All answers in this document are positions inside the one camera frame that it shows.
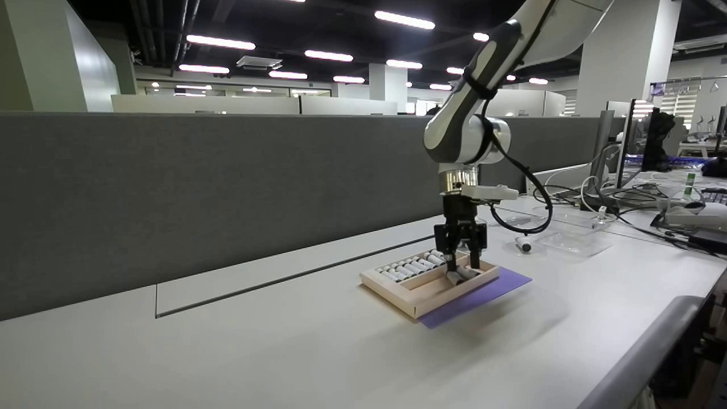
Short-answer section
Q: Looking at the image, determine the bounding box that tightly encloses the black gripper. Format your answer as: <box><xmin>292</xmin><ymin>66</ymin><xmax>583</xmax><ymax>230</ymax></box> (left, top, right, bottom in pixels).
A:
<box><xmin>434</xmin><ymin>192</ymin><xmax>488</xmax><ymax>272</ymax></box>

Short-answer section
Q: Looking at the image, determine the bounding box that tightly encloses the clear plastic water bottle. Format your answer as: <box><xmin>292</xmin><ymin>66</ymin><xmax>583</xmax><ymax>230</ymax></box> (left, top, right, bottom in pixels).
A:
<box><xmin>679</xmin><ymin>164</ymin><xmax>702</xmax><ymax>206</ymax></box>

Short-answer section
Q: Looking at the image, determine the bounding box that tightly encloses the purple mat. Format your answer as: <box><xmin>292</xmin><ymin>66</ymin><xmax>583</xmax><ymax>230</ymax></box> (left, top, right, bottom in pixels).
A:
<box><xmin>419</xmin><ymin>266</ymin><xmax>534</xmax><ymax>330</ymax></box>

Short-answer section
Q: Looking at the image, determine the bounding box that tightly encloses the wooden tray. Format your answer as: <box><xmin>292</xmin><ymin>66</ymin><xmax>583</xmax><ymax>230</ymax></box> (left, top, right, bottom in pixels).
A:
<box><xmin>359</xmin><ymin>247</ymin><xmax>504</xmax><ymax>321</ymax></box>

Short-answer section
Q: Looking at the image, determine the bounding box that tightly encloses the computer monitor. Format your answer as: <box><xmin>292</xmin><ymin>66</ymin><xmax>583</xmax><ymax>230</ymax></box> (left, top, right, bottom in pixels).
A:
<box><xmin>588</xmin><ymin>97</ymin><xmax>641</xmax><ymax>190</ymax></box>

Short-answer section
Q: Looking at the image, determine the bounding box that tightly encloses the fluorescent ceiling light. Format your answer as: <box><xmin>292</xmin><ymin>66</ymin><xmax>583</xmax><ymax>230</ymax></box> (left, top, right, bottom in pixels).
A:
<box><xmin>303</xmin><ymin>48</ymin><xmax>357</xmax><ymax>66</ymax></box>
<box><xmin>385</xmin><ymin>56</ymin><xmax>426</xmax><ymax>72</ymax></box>
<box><xmin>267</xmin><ymin>69</ymin><xmax>311</xmax><ymax>82</ymax></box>
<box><xmin>185</xmin><ymin>32</ymin><xmax>259</xmax><ymax>55</ymax></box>
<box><xmin>176</xmin><ymin>62</ymin><xmax>232</xmax><ymax>77</ymax></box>
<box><xmin>373</xmin><ymin>7</ymin><xmax>438</xmax><ymax>33</ymax></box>

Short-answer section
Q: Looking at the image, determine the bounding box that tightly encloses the black high back chair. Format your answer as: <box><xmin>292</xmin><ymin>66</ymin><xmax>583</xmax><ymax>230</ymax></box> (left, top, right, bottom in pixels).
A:
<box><xmin>641</xmin><ymin>107</ymin><xmax>688</xmax><ymax>174</ymax></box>

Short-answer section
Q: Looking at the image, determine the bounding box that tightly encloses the dark desk device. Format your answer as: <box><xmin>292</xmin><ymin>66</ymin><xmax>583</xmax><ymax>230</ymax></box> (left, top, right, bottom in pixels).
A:
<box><xmin>650</xmin><ymin>203</ymin><xmax>727</xmax><ymax>257</ymax></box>

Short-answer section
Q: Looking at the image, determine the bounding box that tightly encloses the grey desk partition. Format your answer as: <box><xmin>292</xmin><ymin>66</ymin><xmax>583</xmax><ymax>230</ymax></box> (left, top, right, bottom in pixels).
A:
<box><xmin>0</xmin><ymin>112</ymin><xmax>632</xmax><ymax>323</ymax></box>

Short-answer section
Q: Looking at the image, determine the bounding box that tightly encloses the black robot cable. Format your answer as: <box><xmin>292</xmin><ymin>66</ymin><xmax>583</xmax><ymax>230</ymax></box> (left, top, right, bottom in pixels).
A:
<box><xmin>462</xmin><ymin>71</ymin><xmax>557</xmax><ymax>237</ymax></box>

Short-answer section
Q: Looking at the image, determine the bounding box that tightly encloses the black cable strap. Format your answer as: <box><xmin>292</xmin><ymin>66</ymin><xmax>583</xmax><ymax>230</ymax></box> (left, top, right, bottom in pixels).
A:
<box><xmin>462</xmin><ymin>69</ymin><xmax>497</xmax><ymax>100</ymax></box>

